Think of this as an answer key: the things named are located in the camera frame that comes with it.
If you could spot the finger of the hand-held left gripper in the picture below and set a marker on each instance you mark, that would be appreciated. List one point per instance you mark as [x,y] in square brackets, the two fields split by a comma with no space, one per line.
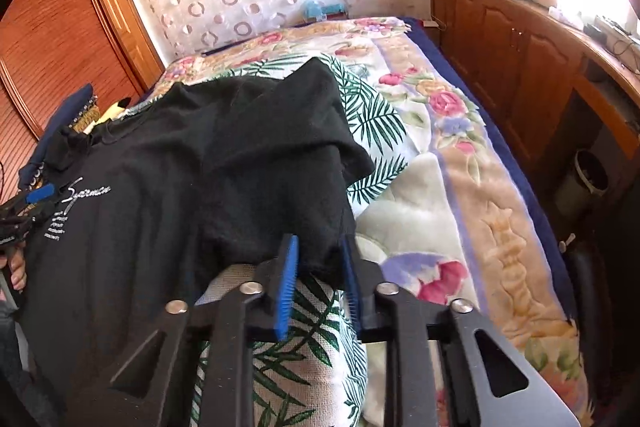
[40,193]
[22,221]

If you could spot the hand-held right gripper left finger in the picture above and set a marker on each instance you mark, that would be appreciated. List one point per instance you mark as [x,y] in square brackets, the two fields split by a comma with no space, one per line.
[286,287]

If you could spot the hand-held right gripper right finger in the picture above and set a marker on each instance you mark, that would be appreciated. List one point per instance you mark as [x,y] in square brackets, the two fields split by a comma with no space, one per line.
[351,282]

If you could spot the black shirt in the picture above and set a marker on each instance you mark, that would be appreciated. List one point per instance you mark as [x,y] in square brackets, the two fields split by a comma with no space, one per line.
[175,187]

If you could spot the person's left hand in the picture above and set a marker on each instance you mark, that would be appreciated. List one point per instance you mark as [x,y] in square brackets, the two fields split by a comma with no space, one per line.
[17,269]

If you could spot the navy folded pillow stack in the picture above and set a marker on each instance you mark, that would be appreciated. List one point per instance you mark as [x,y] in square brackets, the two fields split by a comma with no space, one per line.
[65,117]

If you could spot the person's dark clothing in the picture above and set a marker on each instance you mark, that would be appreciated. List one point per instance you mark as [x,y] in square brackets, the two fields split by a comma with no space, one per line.
[20,382]

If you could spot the wooden wardrobe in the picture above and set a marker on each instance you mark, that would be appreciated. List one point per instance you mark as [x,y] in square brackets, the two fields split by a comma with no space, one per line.
[50,32]

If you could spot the floral blanket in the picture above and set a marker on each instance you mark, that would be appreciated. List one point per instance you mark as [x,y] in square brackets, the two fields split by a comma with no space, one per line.
[500,217]

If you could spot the palm leaf print sheet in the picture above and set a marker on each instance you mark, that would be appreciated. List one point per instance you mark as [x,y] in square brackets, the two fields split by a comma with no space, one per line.
[380,117]

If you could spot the navy bed sheet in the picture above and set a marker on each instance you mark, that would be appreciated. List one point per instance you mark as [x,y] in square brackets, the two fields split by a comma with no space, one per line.
[500,142]

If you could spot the black chair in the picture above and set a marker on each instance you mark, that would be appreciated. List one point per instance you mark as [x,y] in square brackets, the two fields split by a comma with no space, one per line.
[590,287]

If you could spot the grey trash bin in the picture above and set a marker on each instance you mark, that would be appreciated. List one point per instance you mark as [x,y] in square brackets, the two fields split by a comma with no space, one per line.
[580,192]

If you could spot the blue toy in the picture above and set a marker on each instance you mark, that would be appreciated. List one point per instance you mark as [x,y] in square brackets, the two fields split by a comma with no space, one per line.
[320,11]

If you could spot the wooden cabinet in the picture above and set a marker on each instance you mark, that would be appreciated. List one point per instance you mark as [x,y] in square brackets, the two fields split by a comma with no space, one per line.
[510,52]

